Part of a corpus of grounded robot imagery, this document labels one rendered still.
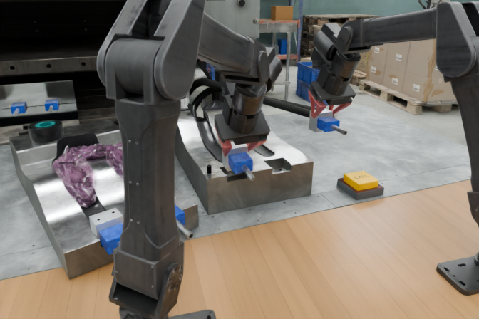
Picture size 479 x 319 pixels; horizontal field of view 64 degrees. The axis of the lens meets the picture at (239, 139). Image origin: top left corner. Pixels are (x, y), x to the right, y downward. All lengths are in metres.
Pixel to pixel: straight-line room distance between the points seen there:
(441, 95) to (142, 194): 4.43
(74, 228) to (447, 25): 0.74
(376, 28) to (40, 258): 0.79
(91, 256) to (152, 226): 0.28
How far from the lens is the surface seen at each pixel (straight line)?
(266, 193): 0.89
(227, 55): 0.56
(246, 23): 1.69
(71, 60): 1.53
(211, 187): 0.83
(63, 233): 0.77
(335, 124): 1.02
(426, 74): 4.60
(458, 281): 0.77
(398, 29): 0.82
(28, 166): 1.04
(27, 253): 0.85
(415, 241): 0.86
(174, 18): 0.43
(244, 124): 0.73
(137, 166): 0.45
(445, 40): 0.74
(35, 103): 1.56
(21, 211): 1.00
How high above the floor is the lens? 1.26
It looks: 21 degrees down
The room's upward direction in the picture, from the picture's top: straight up
